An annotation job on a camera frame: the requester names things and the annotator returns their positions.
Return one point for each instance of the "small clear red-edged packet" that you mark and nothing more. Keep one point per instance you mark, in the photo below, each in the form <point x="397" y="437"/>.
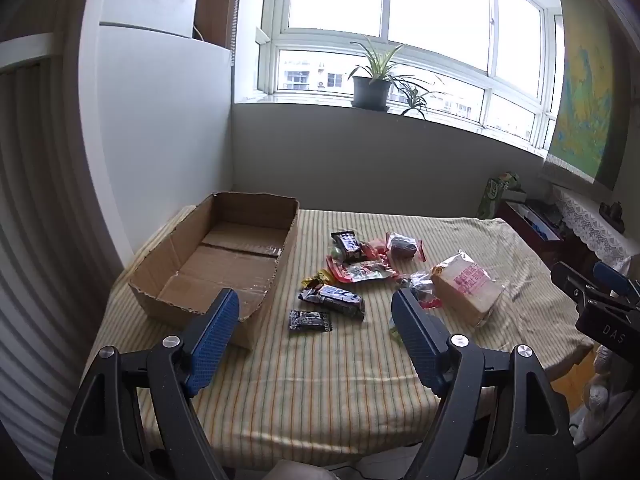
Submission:
<point x="426" y="291"/>

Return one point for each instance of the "potted spider plant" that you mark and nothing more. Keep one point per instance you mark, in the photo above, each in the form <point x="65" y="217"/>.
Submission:
<point x="371" y="92"/>

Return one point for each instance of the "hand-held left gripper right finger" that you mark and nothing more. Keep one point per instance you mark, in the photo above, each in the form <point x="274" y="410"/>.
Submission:
<point x="415" y="340"/>

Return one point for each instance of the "white ribbed panel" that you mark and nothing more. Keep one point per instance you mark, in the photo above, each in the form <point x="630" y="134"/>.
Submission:
<point x="40" y="210"/>

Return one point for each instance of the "dark wooden cabinet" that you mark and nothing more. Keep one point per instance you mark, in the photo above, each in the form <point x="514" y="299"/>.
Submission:
<point x="510" y="212"/>

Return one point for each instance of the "clear packet with brown cake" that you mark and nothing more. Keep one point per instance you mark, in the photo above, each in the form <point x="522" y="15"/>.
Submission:
<point x="402" y="246"/>

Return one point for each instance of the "brown chocolate bar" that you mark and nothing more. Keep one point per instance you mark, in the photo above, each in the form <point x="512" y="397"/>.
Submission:
<point x="348" y="244"/>
<point x="334" y="300"/>

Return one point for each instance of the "yellow candy packet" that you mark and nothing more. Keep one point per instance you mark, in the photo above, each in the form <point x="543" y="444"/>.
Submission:
<point x="320" y="278"/>

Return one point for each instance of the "small black snack packet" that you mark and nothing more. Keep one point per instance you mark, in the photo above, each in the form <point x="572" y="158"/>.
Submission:
<point x="310" y="321"/>

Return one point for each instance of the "green printed box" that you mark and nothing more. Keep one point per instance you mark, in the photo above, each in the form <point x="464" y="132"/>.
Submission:
<point x="492" y="197"/>

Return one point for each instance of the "wall map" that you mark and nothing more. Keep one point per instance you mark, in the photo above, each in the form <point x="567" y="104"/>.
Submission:
<point x="585" y="85"/>

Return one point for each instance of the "green candy wrapper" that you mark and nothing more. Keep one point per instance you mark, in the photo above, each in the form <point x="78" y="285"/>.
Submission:
<point x="394" y="332"/>

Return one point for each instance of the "white lace cloth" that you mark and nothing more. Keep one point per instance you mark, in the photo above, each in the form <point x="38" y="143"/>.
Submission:
<point x="595" y="230"/>

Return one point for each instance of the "bagged sliced bread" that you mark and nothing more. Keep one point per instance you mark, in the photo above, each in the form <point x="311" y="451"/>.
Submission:
<point x="465" y="287"/>

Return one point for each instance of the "striped tablecloth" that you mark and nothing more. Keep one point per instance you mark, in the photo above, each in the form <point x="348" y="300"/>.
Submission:
<point x="310" y="385"/>

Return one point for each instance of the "cardboard box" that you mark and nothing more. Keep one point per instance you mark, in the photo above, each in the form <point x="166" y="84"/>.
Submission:
<point x="225" y="255"/>

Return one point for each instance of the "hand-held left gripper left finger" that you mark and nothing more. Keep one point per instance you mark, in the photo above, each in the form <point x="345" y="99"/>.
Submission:
<point x="215" y="340"/>

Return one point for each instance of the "dark figurine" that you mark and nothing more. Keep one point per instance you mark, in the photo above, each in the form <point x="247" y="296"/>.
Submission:
<point x="612" y="212"/>

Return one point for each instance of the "brown wooden board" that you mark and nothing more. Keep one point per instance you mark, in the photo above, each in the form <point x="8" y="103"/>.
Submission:
<point x="215" y="5"/>

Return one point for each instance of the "white cabinet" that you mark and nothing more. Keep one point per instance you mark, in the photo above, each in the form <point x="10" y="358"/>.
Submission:
<point x="165" y="135"/>

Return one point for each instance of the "red white snack packet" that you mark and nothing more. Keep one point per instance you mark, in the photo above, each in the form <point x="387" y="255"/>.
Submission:
<point x="362" y="271"/>

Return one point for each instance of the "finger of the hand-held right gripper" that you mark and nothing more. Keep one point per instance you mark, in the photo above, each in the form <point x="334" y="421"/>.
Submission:
<point x="572" y="279"/>
<point x="611" y="276"/>

